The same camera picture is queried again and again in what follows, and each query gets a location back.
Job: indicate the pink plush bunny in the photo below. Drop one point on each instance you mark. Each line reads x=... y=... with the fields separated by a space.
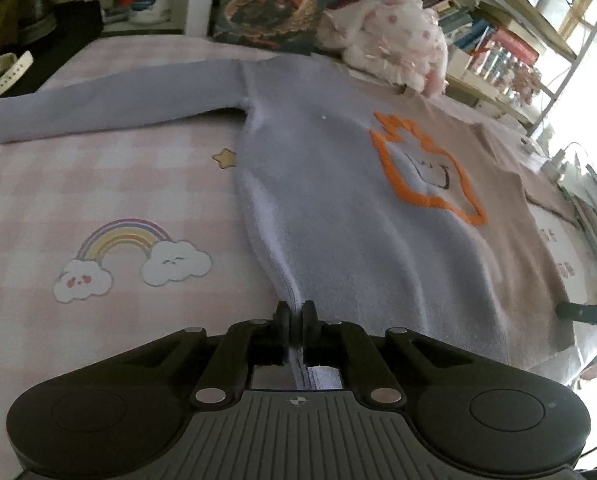
x=397 y=41

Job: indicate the white charger plug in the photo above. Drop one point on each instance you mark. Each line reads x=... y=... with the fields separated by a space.
x=564 y=161

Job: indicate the white smartwatch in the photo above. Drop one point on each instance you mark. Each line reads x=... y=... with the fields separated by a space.
x=13 y=68

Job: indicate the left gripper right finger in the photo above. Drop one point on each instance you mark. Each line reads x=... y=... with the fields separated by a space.
x=348 y=348

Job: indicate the wooden bookshelf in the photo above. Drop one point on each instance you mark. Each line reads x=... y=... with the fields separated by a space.
x=513 y=57

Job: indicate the pink checkered table mat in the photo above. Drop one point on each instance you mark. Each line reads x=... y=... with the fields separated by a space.
x=103 y=209

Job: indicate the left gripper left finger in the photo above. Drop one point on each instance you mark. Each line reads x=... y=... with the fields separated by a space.
x=246 y=345

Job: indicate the purple and tan sweater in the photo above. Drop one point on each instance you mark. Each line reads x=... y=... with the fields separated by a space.
x=358 y=199

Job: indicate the Harry Potter book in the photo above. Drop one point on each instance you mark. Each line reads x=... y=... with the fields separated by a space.
x=277 y=25

